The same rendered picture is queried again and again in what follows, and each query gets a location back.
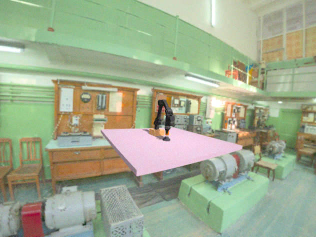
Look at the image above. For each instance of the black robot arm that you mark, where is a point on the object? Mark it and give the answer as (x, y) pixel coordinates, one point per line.
(168, 111)

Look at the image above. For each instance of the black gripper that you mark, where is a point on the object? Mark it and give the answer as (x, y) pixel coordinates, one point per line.
(167, 127)

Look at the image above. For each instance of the grey round pedestal with silver shaft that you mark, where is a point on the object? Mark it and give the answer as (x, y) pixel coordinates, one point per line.
(167, 139)

